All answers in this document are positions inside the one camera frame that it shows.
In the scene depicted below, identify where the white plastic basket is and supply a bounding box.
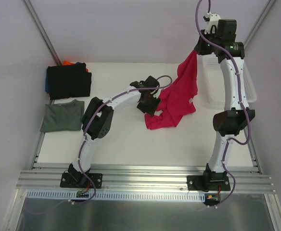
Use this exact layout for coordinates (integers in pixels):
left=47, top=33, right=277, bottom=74
left=202, top=55, right=257, bottom=109

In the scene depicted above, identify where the left aluminium corner post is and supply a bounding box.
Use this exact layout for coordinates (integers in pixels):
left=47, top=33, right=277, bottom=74
left=22, top=0, right=62, bottom=65

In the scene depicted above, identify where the white slotted cable duct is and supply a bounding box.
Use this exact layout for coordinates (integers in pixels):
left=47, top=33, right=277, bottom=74
left=26, top=190, right=205, bottom=203

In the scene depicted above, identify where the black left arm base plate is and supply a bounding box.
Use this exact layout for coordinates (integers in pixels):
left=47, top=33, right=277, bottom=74
left=60, top=172, right=103, bottom=189

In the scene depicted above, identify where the aluminium corner post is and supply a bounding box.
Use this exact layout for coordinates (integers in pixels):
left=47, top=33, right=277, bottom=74
left=244, top=0, right=277, bottom=49
left=22, top=0, right=62, bottom=65

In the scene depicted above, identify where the aluminium mounting rail frame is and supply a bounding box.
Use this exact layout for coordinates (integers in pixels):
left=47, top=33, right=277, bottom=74
left=16, top=131, right=276, bottom=193

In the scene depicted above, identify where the grey folded t shirt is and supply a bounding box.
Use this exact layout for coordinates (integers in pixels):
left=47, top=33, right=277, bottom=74
left=40, top=100, right=85, bottom=133

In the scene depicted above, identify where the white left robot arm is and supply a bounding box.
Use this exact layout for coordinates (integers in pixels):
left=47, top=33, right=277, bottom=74
left=68, top=76, right=161, bottom=187

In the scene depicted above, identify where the orange folded t shirt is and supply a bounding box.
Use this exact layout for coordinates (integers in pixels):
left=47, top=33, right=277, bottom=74
left=62, top=61, right=89, bottom=73

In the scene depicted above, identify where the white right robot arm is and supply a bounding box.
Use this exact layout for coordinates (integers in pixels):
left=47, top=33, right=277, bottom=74
left=190, top=35, right=255, bottom=192

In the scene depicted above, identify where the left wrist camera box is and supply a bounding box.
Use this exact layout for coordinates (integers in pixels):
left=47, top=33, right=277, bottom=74
left=143, top=76, right=160, bottom=88

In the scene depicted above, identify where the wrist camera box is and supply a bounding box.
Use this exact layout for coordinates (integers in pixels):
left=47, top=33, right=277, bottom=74
left=217, top=19, right=237, bottom=42
left=143, top=76, right=160, bottom=88

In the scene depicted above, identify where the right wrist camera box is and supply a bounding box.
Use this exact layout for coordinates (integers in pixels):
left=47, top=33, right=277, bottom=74
left=217, top=19, right=237, bottom=42

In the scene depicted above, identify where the black folded t shirt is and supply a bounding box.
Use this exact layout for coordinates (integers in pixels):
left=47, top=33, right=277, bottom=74
left=46, top=65, right=92, bottom=100

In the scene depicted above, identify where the right aluminium corner post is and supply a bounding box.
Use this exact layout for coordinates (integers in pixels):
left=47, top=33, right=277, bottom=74
left=244, top=0, right=277, bottom=49

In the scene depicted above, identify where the pink t shirt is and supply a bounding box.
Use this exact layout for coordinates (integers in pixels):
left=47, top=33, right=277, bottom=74
left=145, top=51, right=198, bottom=130

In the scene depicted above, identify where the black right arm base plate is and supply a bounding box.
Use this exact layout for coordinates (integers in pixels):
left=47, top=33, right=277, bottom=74
left=187, top=175, right=230, bottom=192

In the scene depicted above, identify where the blue folded t shirt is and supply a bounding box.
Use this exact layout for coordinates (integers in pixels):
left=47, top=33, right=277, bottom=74
left=45, top=75, right=49, bottom=94

